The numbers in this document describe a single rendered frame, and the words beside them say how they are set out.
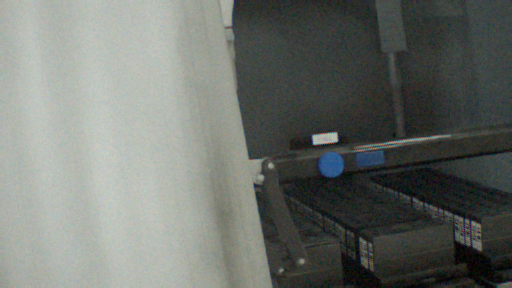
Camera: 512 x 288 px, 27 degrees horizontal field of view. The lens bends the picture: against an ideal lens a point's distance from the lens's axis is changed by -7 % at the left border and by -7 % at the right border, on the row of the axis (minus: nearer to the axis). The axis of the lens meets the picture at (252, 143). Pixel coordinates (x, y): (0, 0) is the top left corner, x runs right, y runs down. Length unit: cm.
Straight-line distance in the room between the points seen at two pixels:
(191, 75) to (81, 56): 3
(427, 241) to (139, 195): 114
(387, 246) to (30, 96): 113
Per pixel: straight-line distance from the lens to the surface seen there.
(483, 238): 142
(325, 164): 132
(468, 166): 182
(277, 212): 94
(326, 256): 135
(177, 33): 28
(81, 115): 26
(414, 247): 139
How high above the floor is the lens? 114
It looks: 5 degrees down
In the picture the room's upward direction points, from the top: 6 degrees counter-clockwise
